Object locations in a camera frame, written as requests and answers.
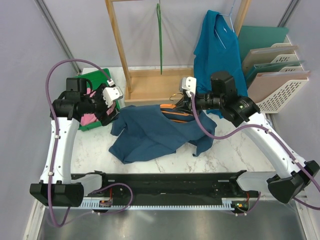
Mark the aluminium frame post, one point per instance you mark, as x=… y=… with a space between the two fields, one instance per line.
x=288 y=13
x=54 y=27

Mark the aluminium frame post right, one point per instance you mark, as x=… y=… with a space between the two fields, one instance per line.
x=288 y=13

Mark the dark blue t-shirt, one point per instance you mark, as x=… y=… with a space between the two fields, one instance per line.
x=144 y=133

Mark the green plastic hanger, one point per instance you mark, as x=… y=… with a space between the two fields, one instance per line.
x=159 y=21

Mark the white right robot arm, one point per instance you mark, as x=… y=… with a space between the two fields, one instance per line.
x=292 y=173

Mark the pink folder front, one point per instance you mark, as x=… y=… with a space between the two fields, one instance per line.
x=265 y=84

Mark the beige folder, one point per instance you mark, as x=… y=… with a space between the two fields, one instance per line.
x=265 y=55

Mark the aluminium frame post left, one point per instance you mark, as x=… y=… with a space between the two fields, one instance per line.
x=54 y=27

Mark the light blue wire hanger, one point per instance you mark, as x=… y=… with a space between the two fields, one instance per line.
x=230 y=21

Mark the pink cloth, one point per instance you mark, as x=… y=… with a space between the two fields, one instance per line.
x=91 y=118

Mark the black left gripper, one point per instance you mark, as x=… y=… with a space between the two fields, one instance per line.
x=102 y=116

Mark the green plastic tray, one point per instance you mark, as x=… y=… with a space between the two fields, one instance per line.
x=94 y=90

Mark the white slotted cable duct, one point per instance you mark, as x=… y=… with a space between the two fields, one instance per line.
x=102 y=204

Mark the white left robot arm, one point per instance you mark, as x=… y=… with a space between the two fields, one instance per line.
x=56 y=186

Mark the teal folder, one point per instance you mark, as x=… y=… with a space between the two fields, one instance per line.
x=256 y=37

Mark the teal t-shirt on rack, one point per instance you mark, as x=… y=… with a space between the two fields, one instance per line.
x=217 y=50

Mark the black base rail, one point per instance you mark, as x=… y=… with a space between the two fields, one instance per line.
x=172 y=188

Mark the white perforated file organizer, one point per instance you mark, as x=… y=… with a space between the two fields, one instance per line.
x=282 y=63

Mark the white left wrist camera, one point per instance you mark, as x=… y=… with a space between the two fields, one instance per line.
x=112 y=94

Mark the wooden clothes rack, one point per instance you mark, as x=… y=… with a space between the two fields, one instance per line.
x=135 y=30

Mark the round blue patterned tin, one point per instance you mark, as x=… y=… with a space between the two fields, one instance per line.
x=268 y=122

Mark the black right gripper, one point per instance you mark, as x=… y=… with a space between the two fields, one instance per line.
x=185 y=103

